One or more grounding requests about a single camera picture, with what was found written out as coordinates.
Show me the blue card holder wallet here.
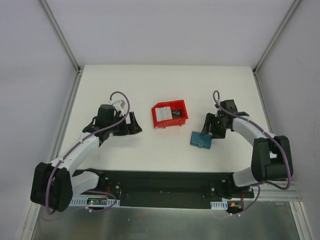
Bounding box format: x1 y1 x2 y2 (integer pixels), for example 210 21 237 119
190 131 212 150

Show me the red plastic bin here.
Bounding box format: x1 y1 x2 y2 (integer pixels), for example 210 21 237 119
151 99 189 129

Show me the black credit card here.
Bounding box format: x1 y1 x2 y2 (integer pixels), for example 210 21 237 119
171 109 183 119

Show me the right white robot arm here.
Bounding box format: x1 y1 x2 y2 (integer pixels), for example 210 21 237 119
200 99 293 198

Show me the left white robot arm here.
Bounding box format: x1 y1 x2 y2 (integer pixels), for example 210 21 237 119
30 100 142 214

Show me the white cards stack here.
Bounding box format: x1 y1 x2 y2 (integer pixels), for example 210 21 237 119
155 106 172 122

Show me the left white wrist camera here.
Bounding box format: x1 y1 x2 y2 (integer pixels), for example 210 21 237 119
109 99 126 112

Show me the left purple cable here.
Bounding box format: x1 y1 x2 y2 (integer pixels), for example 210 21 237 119
44 91 132 216

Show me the purple cable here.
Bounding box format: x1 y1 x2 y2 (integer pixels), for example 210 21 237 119
212 90 294 191
44 91 132 216

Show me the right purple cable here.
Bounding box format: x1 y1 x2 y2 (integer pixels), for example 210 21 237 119
212 90 294 191

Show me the right white cable duct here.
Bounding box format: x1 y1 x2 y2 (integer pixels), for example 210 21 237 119
210 200 228 211

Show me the white cable duct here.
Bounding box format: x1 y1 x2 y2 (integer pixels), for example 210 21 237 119
210 200 228 211
69 196 120 208

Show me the aluminium rail profile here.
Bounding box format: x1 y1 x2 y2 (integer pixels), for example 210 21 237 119
258 181 302 202

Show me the left white cable duct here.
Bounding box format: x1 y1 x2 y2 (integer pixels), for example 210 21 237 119
69 196 120 208

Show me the left aluminium frame post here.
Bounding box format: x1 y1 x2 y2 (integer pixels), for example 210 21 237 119
38 0 82 74

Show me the aluminium frame post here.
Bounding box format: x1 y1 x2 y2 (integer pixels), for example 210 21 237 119
38 0 82 74
252 0 303 76

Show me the right aluminium frame post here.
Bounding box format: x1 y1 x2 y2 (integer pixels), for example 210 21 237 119
252 0 303 76

